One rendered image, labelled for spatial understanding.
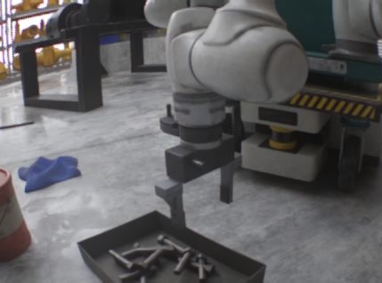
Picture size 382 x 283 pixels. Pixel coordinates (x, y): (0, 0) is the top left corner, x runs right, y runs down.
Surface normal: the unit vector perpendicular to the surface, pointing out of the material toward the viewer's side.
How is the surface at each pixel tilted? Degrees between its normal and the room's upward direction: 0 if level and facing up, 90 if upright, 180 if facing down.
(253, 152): 90
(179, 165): 90
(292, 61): 99
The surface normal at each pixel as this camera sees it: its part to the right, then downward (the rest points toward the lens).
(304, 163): -0.60, 0.29
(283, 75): 0.43, 0.41
